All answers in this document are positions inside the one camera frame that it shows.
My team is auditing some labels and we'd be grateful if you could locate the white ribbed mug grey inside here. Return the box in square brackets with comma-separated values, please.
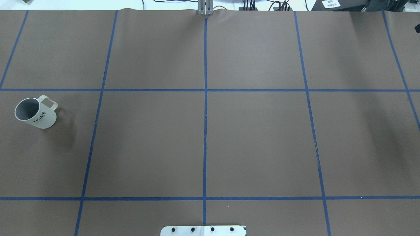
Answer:
[14, 95, 58, 129]

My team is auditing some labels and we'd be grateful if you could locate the black power adapter box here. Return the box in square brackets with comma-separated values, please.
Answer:
[311, 0, 368, 12]

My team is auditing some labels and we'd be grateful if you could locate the aluminium frame post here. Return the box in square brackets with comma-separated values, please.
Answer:
[197, 0, 214, 15]

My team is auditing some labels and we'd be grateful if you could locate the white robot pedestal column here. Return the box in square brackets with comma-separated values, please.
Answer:
[160, 225, 247, 236]

